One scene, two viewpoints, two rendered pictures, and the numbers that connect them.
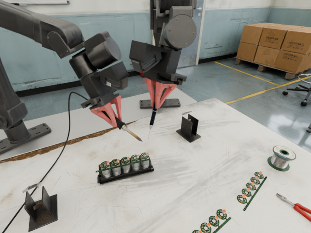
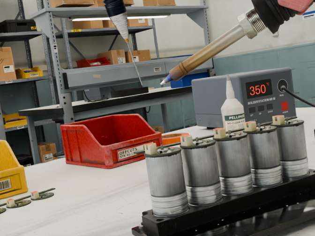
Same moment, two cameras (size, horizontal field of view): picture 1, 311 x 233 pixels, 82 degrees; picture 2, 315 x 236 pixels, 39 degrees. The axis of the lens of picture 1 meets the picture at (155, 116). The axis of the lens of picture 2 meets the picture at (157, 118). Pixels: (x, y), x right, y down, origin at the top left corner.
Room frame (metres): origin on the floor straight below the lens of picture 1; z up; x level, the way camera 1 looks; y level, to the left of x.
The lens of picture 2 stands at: (0.66, -0.02, 0.86)
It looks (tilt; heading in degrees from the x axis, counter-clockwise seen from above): 5 degrees down; 170
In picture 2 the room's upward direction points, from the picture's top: 8 degrees counter-clockwise
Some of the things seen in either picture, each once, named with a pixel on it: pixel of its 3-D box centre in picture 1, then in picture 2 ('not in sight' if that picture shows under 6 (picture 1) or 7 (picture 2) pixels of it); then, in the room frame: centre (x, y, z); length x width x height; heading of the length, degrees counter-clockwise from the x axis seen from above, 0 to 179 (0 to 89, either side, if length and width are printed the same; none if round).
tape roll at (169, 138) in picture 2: not in sight; (171, 139); (-0.05, 0.12, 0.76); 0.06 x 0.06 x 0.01
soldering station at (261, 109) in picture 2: not in sight; (241, 99); (-0.11, 0.27, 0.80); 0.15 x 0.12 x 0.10; 15
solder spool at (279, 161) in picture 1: (281, 157); not in sight; (0.40, -0.39, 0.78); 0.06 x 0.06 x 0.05
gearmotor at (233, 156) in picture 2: (126, 165); (234, 168); (0.35, 0.09, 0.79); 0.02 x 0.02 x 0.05
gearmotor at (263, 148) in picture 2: (116, 168); (263, 160); (0.35, 0.11, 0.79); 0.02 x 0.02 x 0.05
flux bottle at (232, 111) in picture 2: not in sight; (231, 107); (0.02, 0.21, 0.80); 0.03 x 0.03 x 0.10
